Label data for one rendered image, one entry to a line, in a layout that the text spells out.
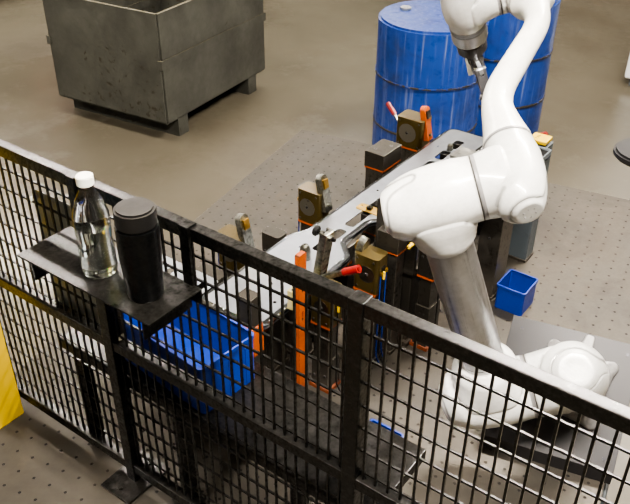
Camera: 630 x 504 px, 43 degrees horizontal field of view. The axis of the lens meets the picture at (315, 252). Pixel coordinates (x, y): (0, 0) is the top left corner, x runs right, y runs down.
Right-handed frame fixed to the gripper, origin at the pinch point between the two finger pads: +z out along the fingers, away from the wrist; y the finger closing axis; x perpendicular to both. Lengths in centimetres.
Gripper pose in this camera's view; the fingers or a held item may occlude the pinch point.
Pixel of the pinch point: (480, 89)
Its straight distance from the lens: 224.7
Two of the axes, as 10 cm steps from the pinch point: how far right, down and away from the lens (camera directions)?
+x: -9.3, 3.2, 1.6
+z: 3.0, 4.5, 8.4
